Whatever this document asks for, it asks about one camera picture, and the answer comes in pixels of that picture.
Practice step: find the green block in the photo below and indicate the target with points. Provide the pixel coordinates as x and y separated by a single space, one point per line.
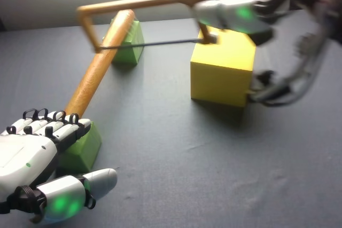
82 150
131 51

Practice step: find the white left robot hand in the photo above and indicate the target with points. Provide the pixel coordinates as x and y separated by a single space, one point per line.
24 156

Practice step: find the grey table cloth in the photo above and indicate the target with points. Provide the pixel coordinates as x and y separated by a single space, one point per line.
173 158

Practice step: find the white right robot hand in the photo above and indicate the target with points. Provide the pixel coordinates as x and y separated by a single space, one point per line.
235 11

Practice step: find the yellow block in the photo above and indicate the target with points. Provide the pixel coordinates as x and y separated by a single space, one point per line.
221 75

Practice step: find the round wooden dowel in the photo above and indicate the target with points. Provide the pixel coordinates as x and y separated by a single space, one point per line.
91 78

